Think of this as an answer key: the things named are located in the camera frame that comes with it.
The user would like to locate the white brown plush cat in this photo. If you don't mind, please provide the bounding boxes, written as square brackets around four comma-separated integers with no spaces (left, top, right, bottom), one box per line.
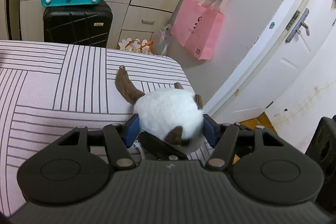
[115,66,204,155]

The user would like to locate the white door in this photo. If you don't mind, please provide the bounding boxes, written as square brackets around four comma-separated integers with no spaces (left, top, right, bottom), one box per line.
[209,0,335,123]

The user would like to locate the yellow gift bag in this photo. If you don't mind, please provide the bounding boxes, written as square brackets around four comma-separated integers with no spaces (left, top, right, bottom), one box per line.
[118,38,153,55]

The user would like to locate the striped bed sheet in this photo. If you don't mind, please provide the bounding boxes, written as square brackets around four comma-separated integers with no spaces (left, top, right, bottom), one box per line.
[1,40,192,215]

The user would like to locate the pink paper shopping bag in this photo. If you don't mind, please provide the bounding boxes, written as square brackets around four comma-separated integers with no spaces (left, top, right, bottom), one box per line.
[171,0,228,60]

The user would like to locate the black suitcase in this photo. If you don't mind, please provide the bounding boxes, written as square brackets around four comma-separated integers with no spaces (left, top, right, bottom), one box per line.
[43,0,113,48]

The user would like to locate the white cord keychain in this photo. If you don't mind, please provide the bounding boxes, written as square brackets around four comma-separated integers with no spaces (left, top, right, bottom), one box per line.
[132,141,146,159]

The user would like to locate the silver door handle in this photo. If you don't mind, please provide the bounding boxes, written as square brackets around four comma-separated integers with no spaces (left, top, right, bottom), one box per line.
[285,8,310,44]

